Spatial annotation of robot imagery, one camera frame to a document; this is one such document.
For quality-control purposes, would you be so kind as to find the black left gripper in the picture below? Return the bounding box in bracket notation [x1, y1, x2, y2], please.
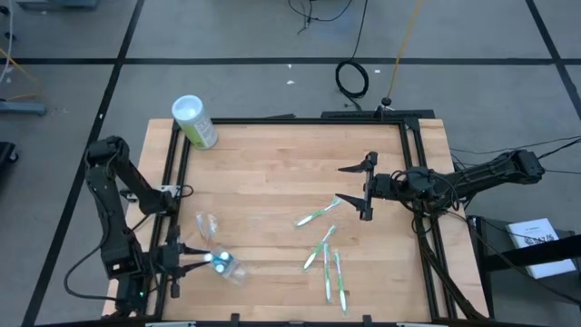
[152, 225, 213, 299]

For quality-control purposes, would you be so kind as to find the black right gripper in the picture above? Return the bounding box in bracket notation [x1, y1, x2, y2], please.
[334, 152, 408, 222]

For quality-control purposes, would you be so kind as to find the clear plastic zip bag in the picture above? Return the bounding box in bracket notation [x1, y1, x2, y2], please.
[194, 211, 220, 244]
[206, 247, 249, 286]

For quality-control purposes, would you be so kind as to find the green toothbrush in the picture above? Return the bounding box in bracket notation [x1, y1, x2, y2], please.
[333, 250, 350, 317]
[294, 198, 341, 228]
[321, 243, 334, 304]
[302, 224, 338, 273]

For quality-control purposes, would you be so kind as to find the white green wipes canister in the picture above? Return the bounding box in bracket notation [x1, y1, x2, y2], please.
[171, 94, 219, 151]

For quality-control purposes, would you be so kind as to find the black side cart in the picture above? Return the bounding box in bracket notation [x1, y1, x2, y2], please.
[466, 214, 581, 327]

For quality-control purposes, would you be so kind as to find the white booklet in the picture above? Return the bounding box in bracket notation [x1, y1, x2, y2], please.
[506, 217, 577, 280]

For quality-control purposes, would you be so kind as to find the black floor object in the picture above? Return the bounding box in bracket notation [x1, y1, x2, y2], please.
[0, 141, 19, 183]

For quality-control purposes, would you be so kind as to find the grey floor base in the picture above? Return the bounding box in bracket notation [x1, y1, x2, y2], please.
[0, 100, 47, 116]

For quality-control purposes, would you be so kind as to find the grey flat floor object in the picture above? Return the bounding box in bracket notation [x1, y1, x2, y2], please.
[15, 0, 99, 11]

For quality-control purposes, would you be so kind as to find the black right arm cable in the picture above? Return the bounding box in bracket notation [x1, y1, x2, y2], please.
[389, 167, 462, 228]

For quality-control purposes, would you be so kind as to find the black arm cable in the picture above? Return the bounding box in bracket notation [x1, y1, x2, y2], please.
[389, 167, 462, 228]
[63, 244, 120, 303]

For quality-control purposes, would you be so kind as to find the black cable with coil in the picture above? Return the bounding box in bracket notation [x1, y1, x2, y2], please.
[334, 0, 370, 112]

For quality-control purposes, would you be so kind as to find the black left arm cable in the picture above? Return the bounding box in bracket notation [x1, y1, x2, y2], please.
[63, 244, 120, 303]

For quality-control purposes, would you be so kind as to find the yellow hanging cable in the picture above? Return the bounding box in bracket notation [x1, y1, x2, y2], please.
[384, 0, 424, 108]

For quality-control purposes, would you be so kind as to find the thin black hanging cable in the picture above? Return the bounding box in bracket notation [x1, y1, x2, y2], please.
[287, 0, 355, 35]

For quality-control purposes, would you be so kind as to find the black floor cable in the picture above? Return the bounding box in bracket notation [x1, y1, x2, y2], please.
[448, 135, 581, 176]

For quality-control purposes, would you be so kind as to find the yellow floor cable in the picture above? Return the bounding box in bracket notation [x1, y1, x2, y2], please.
[0, 47, 43, 102]

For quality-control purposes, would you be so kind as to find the white floor cable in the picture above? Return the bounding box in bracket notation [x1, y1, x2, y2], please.
[0, 0, 15, 85]

